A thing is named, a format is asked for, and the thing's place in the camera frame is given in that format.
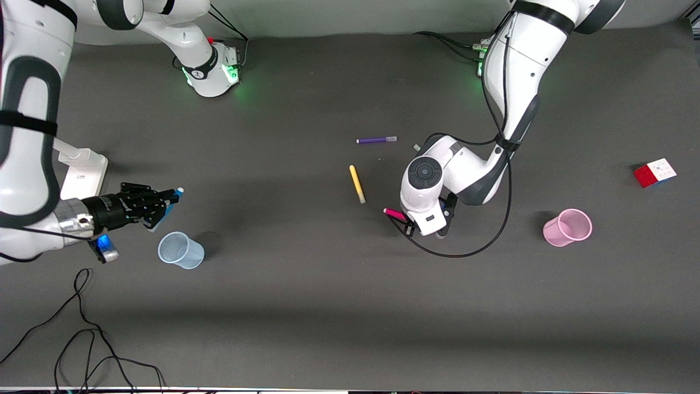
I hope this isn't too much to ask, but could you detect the pink mesh cup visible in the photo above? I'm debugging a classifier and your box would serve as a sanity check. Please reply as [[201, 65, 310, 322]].
[[542, 208, 593, 248]]

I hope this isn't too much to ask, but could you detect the black right arm base cable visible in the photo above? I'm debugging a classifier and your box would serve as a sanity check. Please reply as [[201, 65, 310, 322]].
[[207, 4, 249, 69]]

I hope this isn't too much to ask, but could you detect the yellow marker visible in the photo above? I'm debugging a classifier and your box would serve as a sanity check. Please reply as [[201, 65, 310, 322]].
[[349, 165, 366, 205]]

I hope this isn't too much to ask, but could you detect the light blue mesh cup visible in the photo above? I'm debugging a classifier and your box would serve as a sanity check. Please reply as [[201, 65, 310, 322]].
[[157, 231, 206, 270]]

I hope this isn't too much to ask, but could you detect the black left arm base cable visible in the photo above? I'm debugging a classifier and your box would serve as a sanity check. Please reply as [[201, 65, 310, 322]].
[[413, 31, 485, 61]]

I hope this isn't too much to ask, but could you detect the thin black loose cable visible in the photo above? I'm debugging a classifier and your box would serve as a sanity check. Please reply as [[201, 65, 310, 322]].
[[0, 268, 166, 392]]

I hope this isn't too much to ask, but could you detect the black left arm wrist cable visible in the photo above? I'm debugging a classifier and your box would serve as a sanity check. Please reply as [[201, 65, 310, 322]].
[[402, 11, 516, 258]]

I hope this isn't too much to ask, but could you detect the white flat device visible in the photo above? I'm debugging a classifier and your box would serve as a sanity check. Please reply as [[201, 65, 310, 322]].
[[54, 138, 109, 201]]

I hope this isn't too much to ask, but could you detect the black arm base cable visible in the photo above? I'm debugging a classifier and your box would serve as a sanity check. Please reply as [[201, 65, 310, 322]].
[[413, 31, 485, 61], [207, 4, 249, 69]]

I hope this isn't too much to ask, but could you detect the blue marker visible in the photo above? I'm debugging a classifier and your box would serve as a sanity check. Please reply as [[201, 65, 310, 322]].
[[145, 188, 184, 233]]

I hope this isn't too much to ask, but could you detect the Rubik's cube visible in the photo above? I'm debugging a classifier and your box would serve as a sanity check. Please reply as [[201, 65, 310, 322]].
[[633, 158, 678, 189]]

